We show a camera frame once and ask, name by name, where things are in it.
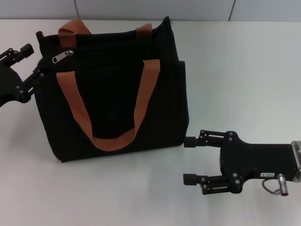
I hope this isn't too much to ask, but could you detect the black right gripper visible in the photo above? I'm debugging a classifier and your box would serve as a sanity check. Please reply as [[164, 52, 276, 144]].
[[183, 129, 299, 201]]

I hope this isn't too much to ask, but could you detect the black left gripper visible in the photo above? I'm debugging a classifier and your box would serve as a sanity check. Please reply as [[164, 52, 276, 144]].
[[0, 43, 49, 107]]

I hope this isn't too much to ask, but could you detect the black bag with orange handles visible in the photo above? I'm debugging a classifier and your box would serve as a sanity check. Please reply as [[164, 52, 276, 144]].
[[32, 16, 190, 163]]

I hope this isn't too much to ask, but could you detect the right gripper cable with connector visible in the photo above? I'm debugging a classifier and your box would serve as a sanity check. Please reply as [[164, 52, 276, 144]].
[[262, 173, 290, 197]]

